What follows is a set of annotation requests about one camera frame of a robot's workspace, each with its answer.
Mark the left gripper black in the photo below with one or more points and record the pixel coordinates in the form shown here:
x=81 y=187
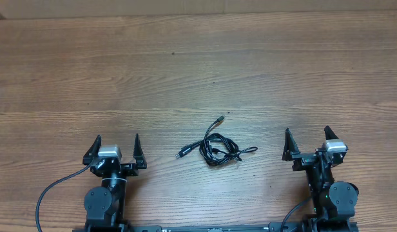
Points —
x=131 y=170

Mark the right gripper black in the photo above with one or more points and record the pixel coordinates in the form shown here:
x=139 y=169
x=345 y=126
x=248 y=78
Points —
x=304 y=159

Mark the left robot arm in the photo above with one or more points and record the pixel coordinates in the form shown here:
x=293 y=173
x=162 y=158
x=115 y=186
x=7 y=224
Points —
x=105 y=204

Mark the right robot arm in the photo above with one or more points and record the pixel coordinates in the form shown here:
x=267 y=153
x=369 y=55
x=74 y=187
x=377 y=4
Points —
x=333 y=201

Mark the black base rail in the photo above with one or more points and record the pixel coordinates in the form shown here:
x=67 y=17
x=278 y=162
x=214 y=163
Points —
x=271 y=227

